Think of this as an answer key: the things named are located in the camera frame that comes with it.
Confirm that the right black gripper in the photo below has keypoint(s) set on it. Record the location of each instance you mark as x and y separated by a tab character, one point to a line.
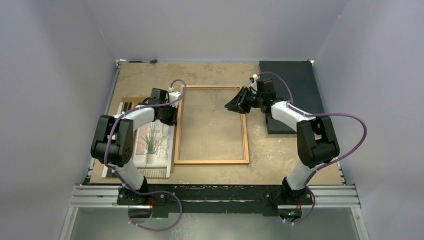
238	104

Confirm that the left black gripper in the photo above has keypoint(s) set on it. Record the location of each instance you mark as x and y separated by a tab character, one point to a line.
173	120

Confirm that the wooden picture frame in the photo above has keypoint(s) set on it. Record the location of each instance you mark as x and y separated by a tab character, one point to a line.
246	139

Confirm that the plant photo print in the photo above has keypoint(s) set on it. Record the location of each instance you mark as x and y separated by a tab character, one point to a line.
143	144

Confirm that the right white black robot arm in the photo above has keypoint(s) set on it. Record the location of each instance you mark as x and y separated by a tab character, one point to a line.
316	139

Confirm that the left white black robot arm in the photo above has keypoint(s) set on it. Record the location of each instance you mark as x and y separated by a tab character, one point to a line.
133	181

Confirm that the dark rectangular box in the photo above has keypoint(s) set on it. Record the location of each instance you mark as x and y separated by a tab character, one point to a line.
301	83

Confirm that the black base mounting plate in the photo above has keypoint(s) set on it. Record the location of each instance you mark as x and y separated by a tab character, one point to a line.
267	200

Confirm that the aluminium rail beam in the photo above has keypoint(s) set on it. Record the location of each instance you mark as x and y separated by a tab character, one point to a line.
326	196

